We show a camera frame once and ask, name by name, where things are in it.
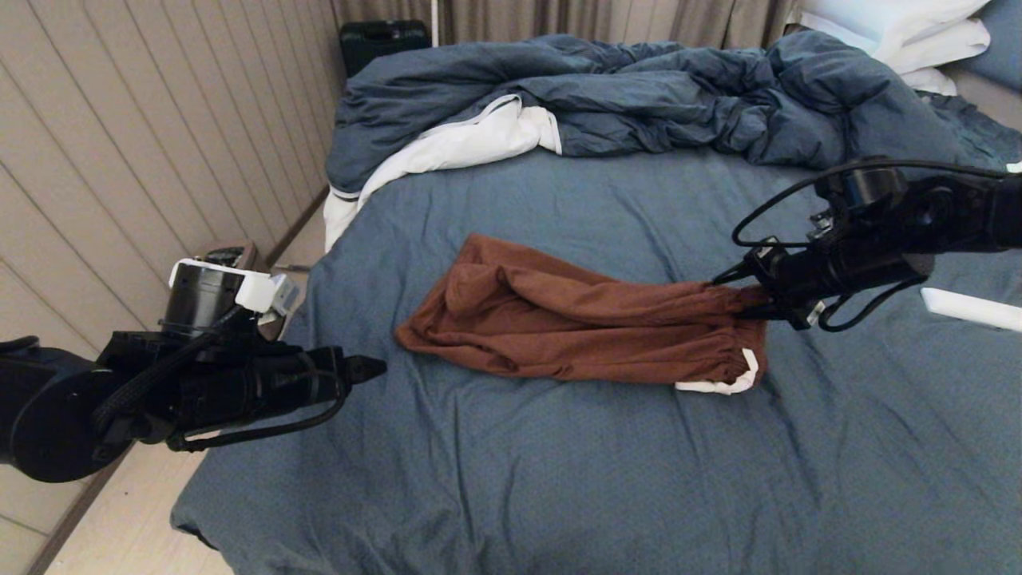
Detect brown elastic-waist shorts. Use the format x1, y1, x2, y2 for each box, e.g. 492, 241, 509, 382
395, 233, 771, 396

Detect brown square trash bin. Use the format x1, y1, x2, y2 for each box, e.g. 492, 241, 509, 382
204, 244, 288, 344

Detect white flat box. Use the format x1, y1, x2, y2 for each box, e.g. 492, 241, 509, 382
920, 287, 1022, 333

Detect crumpled blue duvet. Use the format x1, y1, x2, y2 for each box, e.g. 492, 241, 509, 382
326, 32, 971, 194

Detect blue bed sheet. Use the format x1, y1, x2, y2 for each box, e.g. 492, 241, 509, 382
170, 92, 1022, 575

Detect white duvet lining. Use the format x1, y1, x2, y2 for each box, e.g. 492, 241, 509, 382
323, 94, 562, 252

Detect large white pillow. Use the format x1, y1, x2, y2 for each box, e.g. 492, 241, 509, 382
786, 0, 997, 63

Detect blue pillow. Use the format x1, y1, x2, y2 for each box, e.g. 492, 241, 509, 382
958, 0, 1022, 93

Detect beige curtain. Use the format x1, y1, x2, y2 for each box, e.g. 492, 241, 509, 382
331, 0, 799, 49

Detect black suitcase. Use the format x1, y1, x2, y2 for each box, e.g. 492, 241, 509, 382
340, 20, 432, 78

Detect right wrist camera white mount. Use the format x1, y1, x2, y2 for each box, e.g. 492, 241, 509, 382
810, 164, 911, 240

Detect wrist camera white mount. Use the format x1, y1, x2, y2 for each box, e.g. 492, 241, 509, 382
810, 164, 911, 240
160, 258, 300, 336

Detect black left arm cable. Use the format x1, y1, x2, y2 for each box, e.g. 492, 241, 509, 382
92, 307, 248, 436

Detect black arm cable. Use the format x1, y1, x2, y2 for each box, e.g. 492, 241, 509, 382
732, 158, 1022, 332
92, 307, 248, 436

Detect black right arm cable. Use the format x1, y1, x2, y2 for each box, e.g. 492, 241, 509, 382
732, 158, 1022, 332

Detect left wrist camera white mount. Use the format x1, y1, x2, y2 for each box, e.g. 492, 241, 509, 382
160, 258, 300, 336

